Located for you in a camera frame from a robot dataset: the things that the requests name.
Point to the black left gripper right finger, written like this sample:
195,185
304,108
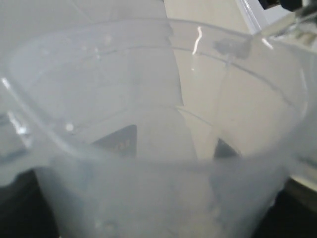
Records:
294,214

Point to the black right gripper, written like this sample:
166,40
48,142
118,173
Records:
290,5

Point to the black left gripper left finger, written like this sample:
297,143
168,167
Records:
24,213

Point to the clear plastic measuring cup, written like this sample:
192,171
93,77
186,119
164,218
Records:
157,128

